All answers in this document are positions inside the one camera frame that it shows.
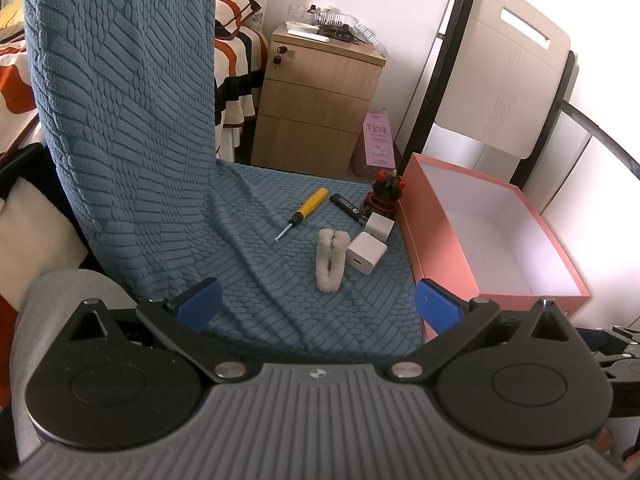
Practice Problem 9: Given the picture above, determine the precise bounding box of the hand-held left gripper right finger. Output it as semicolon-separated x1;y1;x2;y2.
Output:
390;278;576;385

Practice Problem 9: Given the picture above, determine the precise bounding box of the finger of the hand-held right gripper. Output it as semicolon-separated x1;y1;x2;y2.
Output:
575;325;640;421

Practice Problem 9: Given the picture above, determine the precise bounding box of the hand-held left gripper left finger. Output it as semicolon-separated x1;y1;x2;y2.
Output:
65;277;247;385

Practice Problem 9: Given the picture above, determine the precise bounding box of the pink cardboard box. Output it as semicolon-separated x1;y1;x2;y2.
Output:
397;154;591;343

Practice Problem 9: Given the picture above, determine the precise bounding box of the white charger adapter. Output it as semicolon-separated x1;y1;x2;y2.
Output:
362;212;396;242
346;232;388;276

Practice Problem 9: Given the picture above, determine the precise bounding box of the white fluffy hair clip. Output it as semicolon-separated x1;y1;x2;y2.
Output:
315;227;351;295

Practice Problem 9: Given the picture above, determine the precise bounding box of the yellow handle screwdriver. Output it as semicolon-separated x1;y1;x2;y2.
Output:
274;188;329;242

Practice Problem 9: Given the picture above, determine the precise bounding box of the red black toy figure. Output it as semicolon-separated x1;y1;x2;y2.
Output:
362;170;405;218

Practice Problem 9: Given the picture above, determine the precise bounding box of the black usb stick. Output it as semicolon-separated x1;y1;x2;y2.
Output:
329;194;366;223

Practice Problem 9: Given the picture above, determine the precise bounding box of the blue textured chair cover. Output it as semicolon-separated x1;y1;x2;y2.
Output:
22;0;426;361

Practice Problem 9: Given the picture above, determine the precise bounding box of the dark cloth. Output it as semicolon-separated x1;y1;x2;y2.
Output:
0;142;76;221

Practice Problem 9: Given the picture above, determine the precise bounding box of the wooden nightstand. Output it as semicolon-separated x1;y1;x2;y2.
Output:
250;24;387;178

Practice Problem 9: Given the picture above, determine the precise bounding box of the striped orange black bed blanket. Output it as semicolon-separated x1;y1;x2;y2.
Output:
0;0;268;163

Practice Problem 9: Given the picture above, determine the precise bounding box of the white flat case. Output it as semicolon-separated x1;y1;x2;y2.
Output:
287;22;331;43

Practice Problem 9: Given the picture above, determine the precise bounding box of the patterned pillow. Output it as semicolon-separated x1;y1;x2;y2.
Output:
215;0;264;37

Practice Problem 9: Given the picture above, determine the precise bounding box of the white folding chair black frame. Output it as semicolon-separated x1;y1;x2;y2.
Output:
395;0;640;201

